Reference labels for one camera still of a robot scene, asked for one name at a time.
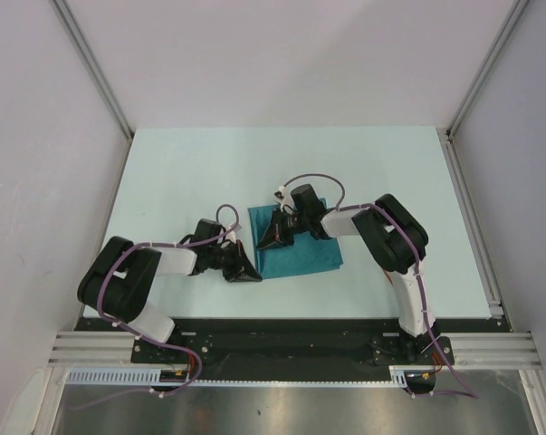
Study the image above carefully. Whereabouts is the teal satin napkin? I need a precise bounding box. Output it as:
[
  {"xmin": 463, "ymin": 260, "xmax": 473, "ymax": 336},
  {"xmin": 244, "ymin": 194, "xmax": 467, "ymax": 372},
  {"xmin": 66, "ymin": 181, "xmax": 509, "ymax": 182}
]
[{"xmin": 248, "ymin": 205, "xmax": 343, "ymax": 279}]

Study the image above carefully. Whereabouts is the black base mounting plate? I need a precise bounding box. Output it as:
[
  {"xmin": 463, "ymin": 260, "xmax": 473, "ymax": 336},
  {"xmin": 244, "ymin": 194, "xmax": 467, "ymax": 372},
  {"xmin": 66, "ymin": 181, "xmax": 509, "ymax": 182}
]
[{"xmin": 75, "ymin": 318, "xmax": 509, "ymax": 383}]

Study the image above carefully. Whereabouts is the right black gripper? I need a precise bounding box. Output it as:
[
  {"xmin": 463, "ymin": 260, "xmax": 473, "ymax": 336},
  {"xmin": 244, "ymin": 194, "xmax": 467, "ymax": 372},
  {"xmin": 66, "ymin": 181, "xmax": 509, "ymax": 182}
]
[{"xmin": 257, "ymin": 208, "xmax": 309, "ymax": 251}]

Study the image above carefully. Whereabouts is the orange plastic knife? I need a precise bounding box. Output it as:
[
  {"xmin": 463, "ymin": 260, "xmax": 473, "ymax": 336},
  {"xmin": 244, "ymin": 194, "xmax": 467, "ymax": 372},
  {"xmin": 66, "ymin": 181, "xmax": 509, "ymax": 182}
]
[{"xmin": 380, "ymin": 269, "xmax": 394, "ymax": 285}]

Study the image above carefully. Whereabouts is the white slotted cable duct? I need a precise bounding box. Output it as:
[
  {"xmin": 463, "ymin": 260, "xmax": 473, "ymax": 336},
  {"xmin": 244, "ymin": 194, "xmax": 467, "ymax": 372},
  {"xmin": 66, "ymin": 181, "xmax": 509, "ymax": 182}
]
[{"xmin": 67, "ymin": 365, "xmax": 436, "ymax": 389}]

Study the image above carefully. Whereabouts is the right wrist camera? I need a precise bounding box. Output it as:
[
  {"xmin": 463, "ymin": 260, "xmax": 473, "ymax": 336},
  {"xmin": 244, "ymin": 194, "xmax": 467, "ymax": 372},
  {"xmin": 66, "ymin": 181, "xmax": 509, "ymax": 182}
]
[{"xmin": 273, "ymin": 186, "xmax": 295, "ymax": 213}]

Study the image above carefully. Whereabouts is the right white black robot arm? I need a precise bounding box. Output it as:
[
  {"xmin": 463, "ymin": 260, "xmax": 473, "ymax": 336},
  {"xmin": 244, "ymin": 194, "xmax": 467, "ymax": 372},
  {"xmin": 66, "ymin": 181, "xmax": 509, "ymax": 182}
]
[{"xmin": 256, "ymin": 184, "xmax": 439, "ymax": 363}]

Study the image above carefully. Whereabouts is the aluminium frame post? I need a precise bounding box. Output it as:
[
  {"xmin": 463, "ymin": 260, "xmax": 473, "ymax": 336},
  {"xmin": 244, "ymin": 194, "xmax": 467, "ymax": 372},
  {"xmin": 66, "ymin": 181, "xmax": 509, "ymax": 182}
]
[
  {"xmin": 444, "ymin": 0, "xmax": 532, "ymax": 137},
  {"xmin": 49, "ymin": 0, "xmax": 135, "ymax": 142}
]

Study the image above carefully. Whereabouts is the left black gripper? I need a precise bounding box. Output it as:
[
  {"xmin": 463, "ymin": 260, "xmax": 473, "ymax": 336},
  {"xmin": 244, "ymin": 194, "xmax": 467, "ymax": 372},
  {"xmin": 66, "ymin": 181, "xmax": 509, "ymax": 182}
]
[{"xmin": 206, "ymin": 239, "xmax": 261, "ymax": 283}]

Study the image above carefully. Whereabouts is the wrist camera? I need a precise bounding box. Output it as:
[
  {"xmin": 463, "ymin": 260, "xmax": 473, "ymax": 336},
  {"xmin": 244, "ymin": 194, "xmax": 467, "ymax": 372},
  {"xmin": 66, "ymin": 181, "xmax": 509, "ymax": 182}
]
[
  {"xmin": 225, "ymin": 225, "xmax": 242, "ymax": 244},
  {"xmin": 273, "ymin": 186, "xmax": 295, "ymax": 213}
]

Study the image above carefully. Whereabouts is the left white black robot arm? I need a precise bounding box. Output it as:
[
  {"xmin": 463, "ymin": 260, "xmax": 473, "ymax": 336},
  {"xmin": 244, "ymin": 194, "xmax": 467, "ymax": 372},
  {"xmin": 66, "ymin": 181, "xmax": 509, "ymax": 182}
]
[{"xmin": 77, "ymin": 218, "xmax": 263, "ymax": 363}]

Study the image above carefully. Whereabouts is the left aluminium frame post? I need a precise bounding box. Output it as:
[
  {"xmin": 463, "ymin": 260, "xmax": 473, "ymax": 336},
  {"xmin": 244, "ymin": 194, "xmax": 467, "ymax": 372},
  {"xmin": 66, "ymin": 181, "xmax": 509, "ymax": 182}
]
[{"xmin": 49, "ymin": 0, "xmax": 135, "ymax": 142}]

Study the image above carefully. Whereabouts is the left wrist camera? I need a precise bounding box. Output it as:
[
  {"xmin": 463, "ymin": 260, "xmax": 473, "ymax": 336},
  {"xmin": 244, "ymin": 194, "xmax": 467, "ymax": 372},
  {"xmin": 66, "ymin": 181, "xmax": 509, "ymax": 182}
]
[{"xmin": 225, "ymin": 225, "xmax": 242, "ymax": 244}]

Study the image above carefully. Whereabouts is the right aluminium frame post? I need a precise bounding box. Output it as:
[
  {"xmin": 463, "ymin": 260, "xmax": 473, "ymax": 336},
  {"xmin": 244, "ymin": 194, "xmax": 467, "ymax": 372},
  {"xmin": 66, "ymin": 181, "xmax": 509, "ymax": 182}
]
[{"xmin": 444, "ymin": 0, "xmax": 532, "ymax": 137}]

